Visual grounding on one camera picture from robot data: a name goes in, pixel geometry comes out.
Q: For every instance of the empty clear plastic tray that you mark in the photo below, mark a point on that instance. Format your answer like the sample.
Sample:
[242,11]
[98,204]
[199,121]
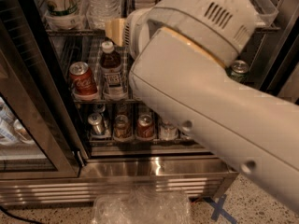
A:
[266,13]

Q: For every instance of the green soda can front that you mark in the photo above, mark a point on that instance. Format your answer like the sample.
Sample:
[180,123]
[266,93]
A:
[238,71]

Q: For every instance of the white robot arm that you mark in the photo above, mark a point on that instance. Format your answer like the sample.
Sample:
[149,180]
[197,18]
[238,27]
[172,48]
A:
[182,49]

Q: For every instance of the glass fridge door left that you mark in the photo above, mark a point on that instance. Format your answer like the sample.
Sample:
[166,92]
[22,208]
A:
[47,154]

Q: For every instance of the red Coca-Cola can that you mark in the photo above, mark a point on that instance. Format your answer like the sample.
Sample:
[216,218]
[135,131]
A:
[82,77]

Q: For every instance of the red can bottom shelf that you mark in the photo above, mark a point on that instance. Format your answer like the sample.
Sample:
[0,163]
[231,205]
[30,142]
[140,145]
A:
[145,128]

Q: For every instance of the clear water bottle top shelf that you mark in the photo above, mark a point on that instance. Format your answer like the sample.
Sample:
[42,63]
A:
[102,11]

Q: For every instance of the brown can bottom shelf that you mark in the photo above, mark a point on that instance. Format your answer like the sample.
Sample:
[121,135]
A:
[122,127]

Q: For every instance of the clear plastic bin on floor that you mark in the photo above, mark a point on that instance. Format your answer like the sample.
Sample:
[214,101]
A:
[142,206]

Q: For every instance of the small water bottle bottom shelf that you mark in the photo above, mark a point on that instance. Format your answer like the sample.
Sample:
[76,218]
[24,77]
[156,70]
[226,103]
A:
[167,130]

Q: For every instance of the brown tea bottle left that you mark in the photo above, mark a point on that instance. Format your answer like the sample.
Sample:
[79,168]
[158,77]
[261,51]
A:
[112,71]

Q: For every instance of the blue tape cross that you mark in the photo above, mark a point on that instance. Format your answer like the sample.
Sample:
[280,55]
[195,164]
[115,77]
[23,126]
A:
[218,210]

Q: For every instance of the beige foam-padded gripper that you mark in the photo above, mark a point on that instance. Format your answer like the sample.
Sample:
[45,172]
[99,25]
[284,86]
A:
[132,32]

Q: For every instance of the stainless steel fridge cabinet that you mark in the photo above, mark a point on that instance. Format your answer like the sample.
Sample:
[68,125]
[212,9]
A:
[48,45]

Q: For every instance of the silver can bottom shelf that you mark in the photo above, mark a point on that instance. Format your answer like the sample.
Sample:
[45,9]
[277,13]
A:
[96,121]

